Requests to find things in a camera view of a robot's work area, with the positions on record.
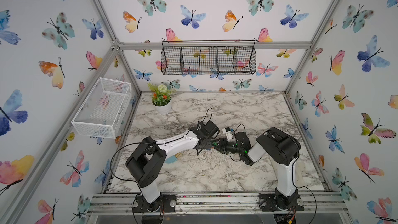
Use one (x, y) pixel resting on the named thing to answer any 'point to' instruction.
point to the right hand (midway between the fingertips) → (211, 144)
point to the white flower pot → (162, 109)
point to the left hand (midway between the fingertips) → (208, 144)
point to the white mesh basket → (103, 108)
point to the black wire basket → (204, 57)
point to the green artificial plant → (161, 95)
